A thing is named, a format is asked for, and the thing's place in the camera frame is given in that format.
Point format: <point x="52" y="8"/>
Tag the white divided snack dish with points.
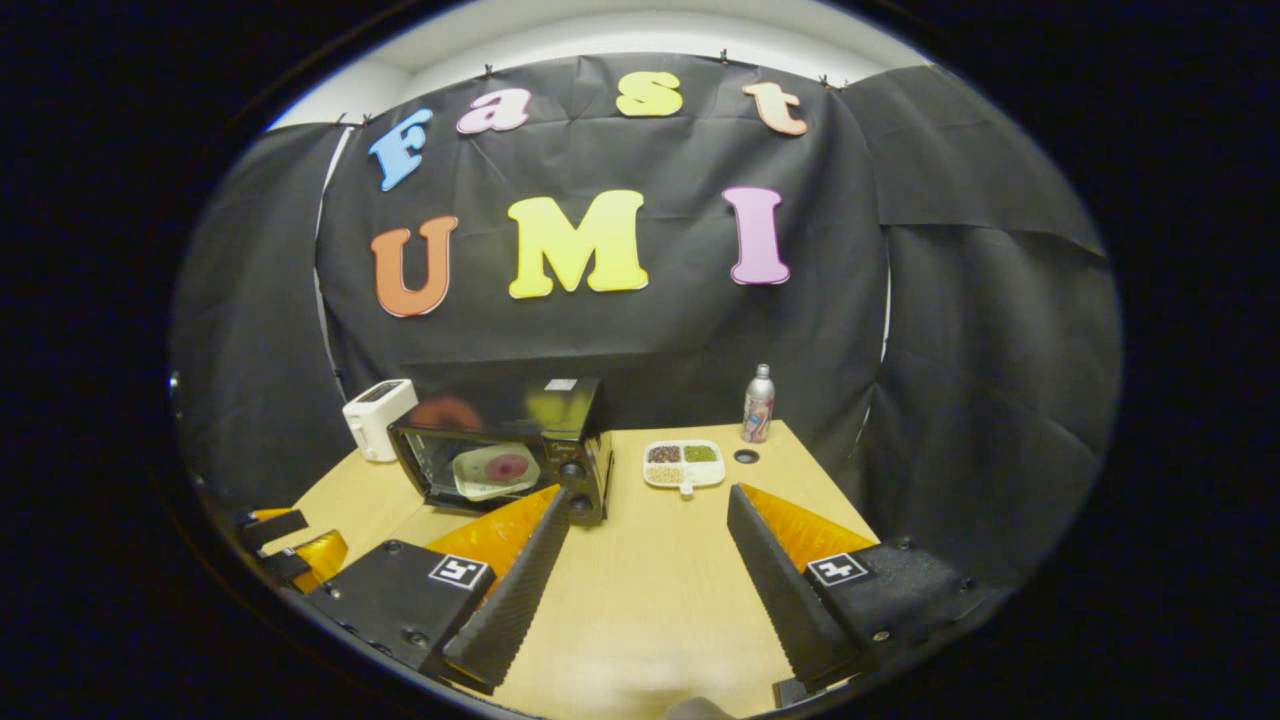
<point x="685" y="478"/>

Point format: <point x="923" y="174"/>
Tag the black electric oven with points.
<point x="575" y="430"/>

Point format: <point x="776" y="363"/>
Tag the cream square plate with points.
<point x="470" y="480"/>

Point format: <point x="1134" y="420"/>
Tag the silver drink bottle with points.
<point x="758" y="410"/>

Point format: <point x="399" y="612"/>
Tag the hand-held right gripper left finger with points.
<point x="515" y="600"/>

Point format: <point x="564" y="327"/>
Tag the black backdrop cloth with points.
<point x="650" y="320"/>

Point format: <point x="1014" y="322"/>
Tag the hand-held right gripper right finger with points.
<point x="785" y="595"/>

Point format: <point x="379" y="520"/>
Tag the white toaster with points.
<point x="380" y="415"/>

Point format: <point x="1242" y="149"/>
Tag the pink round ham slice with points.
<point x="507" y="467"/>

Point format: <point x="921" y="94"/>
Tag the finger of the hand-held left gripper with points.
<point x="315" y="555"/>
<point x="275" y="528"/>

